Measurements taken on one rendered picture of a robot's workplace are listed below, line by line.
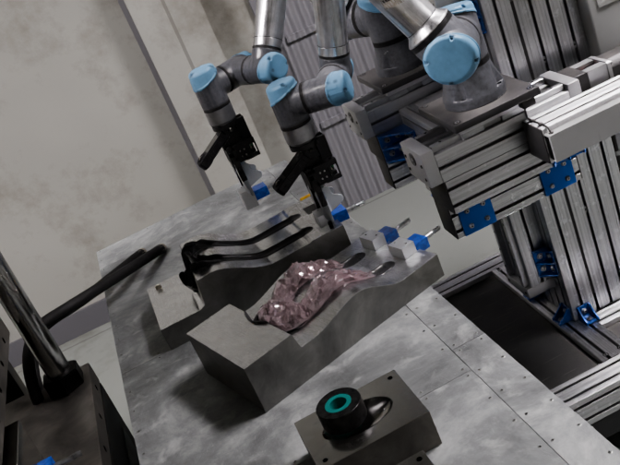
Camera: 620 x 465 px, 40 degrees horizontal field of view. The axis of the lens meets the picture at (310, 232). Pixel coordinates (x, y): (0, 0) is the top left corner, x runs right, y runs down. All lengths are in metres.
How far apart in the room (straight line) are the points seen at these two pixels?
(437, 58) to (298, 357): 0.69
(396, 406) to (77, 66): 2.90
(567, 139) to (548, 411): 0.77
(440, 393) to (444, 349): 0.13
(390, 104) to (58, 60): 1.97
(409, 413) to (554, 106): 0.96
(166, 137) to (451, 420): 2.88
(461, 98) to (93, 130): 2.40
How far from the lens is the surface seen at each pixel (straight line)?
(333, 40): 2.05
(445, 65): 1.87
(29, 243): 4.27
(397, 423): 1.42
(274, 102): 1.99
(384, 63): 2.49
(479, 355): 1.62
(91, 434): 1.98
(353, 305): 1.75
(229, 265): 2.04
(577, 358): 2.52
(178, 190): 4.22
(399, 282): 1.81
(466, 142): 2.05
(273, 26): 2.21
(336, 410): 1.44
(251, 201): 2.34
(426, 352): 1.67
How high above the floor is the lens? 1.74
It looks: 24 degrees down
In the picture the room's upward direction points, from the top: 23 degrees counter-clockwise
